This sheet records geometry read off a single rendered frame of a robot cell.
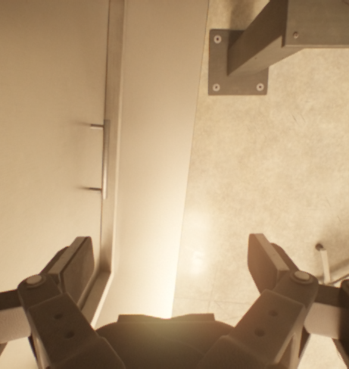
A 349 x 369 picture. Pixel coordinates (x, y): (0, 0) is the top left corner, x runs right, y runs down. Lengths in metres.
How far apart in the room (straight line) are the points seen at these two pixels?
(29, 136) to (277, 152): 1.34
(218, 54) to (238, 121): 0.34
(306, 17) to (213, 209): 1.14
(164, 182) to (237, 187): 0.91
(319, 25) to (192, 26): 0.24
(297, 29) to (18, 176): 0.47
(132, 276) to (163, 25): 0.60
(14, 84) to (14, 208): 0.12
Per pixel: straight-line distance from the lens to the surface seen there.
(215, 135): 1.42
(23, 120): 0.31
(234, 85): 1.43
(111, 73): 0.59
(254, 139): 1.47
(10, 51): 0.29
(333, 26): 0.57
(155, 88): 0.61
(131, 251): 0.70
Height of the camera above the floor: 1.40
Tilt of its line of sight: 75 degrees down
